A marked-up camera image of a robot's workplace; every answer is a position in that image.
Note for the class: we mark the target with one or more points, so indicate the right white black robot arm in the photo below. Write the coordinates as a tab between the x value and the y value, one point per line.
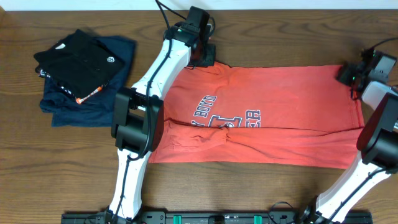
376	159

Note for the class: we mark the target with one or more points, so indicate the folded navy blue shirt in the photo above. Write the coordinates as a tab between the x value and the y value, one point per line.
97	110

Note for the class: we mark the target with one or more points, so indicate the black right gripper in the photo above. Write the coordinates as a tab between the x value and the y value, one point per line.
344	72

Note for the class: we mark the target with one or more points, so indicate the folded black shirt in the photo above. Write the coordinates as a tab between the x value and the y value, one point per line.
80	63

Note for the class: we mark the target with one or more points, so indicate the red soccer t-shirt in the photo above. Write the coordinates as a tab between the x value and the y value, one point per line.
286	115

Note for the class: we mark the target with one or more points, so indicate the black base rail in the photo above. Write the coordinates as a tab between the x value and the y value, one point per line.
281	217

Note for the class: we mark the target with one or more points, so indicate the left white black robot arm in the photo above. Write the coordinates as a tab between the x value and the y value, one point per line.
138	121

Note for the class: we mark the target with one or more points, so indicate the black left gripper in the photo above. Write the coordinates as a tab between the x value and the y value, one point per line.
211	51

